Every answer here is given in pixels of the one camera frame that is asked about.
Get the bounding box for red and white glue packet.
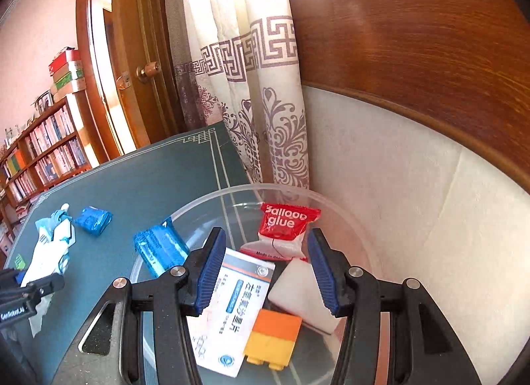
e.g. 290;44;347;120
240;202;322;263

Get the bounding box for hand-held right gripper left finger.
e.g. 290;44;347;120
52;226;228;385

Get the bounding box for dark blue packet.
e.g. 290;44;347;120
74;206;114;238

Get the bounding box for white sponge with black layer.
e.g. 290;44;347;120
268;259;345;335

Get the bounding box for orange and yellow toy block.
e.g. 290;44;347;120
243;308;303;372

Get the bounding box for light blue packet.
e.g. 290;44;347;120
133;217;191;279

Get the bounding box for wooden bookshelf with books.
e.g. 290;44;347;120
0;91;101;257

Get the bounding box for cream patterned curtain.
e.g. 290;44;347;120
163;0;311;192

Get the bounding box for white printed packet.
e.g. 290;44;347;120
20;219;78;337

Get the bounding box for blue cloth with white ribbon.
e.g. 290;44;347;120
35;204;74;243

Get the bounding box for clear plastic bowl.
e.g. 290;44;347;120
130;183;384;385

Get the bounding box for wooden door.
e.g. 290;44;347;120
76;0;185;159

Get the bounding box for brown wooden wall panel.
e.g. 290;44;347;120
287;0;530;194

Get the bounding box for brass door knob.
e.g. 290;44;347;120
136;61;162;82

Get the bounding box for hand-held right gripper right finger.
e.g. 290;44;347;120
306;228;483;385

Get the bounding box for white barcode box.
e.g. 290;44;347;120
188;246;276;378

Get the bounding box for stack of coloured boxes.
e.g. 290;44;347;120
48;48;87;103

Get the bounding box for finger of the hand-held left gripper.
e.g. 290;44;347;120
21;272;66;301
0;268;23;291

